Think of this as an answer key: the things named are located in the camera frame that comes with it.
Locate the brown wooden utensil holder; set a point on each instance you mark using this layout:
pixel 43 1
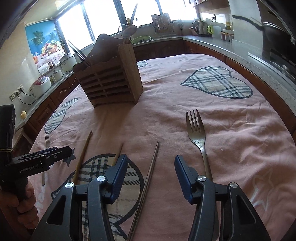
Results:
pixel 113 76

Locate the white tall cooker pot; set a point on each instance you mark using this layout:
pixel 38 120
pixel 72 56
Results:
pixel 67 62

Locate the stainless electric kettle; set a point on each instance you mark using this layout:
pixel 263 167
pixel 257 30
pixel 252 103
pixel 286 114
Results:
pixel 201 28

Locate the person's left hand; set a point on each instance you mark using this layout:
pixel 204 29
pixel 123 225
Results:
pixel 22 213

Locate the dark chopsticks in holder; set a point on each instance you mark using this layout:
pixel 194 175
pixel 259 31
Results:
pixel 80 54

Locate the pink heart-patterned tablecloth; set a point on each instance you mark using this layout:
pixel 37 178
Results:
pixel 246 143

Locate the dark chopstick on cloth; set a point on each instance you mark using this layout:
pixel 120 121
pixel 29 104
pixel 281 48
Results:
pixel 143 194

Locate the gas stove top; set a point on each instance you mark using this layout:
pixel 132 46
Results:
pixel 277 63

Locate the green handled white pitcher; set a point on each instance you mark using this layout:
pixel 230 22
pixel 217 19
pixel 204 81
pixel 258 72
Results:
pixel 215 31

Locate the green vegetable colander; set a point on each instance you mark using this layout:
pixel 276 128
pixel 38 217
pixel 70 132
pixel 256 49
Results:
pixel 141 39

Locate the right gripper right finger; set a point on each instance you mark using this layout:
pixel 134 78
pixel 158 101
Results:
pixel 187 179

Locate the wooden spoon in holder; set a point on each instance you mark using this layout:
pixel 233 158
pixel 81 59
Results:
pixel 128 32

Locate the brown wooden chopstick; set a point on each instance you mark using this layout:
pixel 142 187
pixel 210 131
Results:
pixel 79 164

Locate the large steel fork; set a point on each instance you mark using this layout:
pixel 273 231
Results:
pixel 196 133

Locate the white red rice cooker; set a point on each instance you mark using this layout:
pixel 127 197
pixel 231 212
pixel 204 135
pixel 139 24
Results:
pixel 40 87

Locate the small white crock pot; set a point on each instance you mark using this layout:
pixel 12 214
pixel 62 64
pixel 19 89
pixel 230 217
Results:
pixel 57 75

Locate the wooden dish rack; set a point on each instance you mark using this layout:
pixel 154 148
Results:
pixel 161 23

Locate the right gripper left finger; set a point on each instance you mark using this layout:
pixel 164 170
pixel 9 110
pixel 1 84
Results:
pixel 115 176

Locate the thin chopstick on cloth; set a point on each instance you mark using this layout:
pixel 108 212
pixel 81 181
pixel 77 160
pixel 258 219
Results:
pixel 117 154

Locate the tropical beach poster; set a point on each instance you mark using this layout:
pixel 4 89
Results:
pixel 44 43

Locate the black wok with lid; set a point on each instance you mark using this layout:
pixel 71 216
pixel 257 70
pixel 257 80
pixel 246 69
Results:
pixel 279 38

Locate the light wooden chopstick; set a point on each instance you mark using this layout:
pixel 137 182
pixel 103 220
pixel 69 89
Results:
pixel 133 15

